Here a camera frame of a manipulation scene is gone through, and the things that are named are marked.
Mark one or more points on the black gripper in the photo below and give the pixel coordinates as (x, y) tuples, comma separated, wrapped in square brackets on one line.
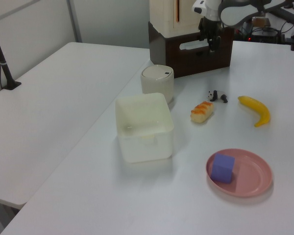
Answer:
[(210, 28)]

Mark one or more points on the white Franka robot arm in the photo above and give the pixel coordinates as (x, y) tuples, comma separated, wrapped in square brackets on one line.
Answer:
[(235, 12)]

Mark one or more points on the dark brown wooden cabinet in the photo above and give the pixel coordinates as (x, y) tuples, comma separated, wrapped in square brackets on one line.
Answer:
[(156, 54)]

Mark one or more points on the panda figurine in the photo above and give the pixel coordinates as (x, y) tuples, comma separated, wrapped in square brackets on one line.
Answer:
[(216, 95)]

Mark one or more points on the brown cardboard box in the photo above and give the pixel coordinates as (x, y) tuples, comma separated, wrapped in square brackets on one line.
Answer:
[(261, 22)]

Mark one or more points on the black electronics box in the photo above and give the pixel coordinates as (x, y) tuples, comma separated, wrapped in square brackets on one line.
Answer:
[(264, 35)]

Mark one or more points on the beige small trash can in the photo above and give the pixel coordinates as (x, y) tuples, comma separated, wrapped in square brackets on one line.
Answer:
[(156, 83)]

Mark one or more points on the toy bread loaf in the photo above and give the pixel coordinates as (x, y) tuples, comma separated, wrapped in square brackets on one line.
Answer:
[(202, 112)]

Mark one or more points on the yellow toy banana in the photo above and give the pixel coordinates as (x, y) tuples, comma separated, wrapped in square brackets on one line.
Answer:
[(258, 107)]

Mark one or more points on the white square plastic bin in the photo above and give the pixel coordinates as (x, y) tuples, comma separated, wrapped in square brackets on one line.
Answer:
[(144, 147)]

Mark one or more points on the purple cube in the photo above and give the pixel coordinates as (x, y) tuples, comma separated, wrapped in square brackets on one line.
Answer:
[(223, 169)]

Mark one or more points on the pink plate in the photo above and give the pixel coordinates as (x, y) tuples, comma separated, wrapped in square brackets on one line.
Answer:
[(252, 176)]

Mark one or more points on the black camera stand pole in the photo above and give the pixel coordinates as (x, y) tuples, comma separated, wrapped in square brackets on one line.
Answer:
[(5, 71)]

